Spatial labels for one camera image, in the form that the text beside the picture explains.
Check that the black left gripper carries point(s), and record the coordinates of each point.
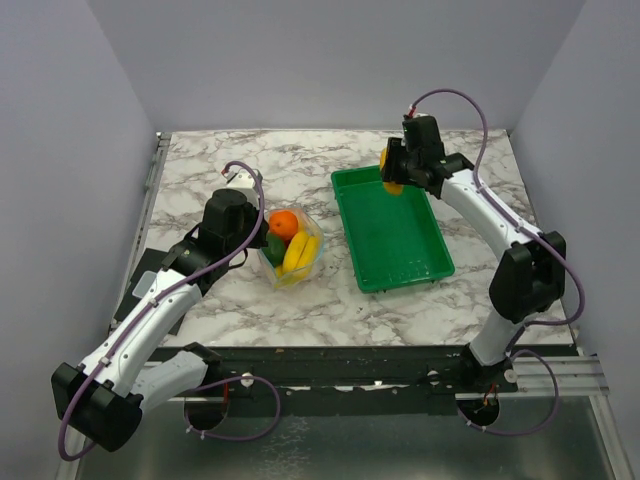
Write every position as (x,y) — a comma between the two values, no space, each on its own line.
(260,238)

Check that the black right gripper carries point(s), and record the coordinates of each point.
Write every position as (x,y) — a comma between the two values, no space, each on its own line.
(392,170)

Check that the yellow orange mango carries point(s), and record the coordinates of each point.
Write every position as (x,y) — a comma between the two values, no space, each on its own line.
(390,187)

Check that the green avocado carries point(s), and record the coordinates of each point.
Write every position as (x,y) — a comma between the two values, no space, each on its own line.
(275,249)

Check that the orange fruit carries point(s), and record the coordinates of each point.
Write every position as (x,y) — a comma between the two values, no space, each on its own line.
(284,224)

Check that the clear zip top bag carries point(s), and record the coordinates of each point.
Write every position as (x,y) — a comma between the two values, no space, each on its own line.
(306,223)

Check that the yellow banana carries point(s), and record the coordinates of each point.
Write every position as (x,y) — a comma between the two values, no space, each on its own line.
(300,254)

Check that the yellow apple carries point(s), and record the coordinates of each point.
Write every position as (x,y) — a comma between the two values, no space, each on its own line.
(279,276)

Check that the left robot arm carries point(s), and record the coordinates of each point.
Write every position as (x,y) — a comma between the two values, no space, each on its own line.
(105,396)

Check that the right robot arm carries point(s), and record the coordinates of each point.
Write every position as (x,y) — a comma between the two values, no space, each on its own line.
(529,277)

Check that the green plastic tray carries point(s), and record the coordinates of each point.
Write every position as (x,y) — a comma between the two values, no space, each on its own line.
(394,241)

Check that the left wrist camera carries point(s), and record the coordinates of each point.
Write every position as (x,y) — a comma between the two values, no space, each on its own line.
(245,183)

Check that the metal table edge rail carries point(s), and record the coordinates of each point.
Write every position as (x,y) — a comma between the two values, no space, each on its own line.
(150,190)

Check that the black mounting rail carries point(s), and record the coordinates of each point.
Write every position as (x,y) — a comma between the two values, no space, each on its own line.
(349,381)

